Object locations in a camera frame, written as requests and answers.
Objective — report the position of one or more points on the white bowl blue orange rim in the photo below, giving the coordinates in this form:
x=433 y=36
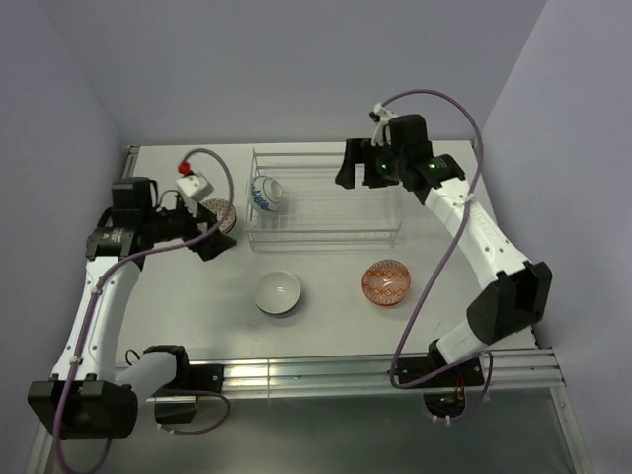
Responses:
x=277 y=293

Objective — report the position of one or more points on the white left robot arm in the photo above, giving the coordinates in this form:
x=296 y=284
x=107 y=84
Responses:
x=85 y=397

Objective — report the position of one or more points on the clear acrylic dish rack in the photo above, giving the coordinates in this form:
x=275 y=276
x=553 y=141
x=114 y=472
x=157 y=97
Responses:
x=315 y=214

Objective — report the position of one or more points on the orange geometric patterned bowl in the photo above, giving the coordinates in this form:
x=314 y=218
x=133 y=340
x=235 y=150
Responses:
x=386 y=282

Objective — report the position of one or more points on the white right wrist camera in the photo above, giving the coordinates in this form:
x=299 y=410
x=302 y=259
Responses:
x=381 y=116

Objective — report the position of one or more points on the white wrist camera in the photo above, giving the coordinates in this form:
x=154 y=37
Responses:
x=381 y=116
x=194 y=189

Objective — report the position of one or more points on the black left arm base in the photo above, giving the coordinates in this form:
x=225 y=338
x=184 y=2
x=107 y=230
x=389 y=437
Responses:
x=198 y=377

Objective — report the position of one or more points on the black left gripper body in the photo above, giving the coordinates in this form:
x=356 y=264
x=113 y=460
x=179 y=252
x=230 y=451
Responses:
x=173 y=224

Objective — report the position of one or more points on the blue floral bowl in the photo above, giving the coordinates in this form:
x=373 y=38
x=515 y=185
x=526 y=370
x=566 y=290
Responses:
x=265 y=195

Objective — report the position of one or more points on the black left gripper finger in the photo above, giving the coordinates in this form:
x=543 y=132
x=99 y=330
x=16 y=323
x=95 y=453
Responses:
x=205 y=218
x=213 y=246

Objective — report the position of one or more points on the brown patterned bowl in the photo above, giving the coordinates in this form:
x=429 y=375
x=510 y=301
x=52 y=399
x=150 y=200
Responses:
x=224 y=211

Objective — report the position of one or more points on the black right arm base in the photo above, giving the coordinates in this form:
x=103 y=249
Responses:
x=449 y=391

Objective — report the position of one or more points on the aluminium mounting rail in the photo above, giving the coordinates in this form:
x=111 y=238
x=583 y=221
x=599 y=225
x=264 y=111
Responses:
x=365 y=374

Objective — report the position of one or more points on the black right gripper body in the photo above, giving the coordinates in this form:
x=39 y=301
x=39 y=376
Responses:
x=389 y=164

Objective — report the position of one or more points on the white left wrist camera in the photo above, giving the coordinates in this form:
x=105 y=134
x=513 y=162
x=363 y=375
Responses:
x=194 y=189

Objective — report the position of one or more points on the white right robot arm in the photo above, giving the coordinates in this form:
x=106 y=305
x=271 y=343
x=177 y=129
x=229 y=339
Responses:
x=514 y=289

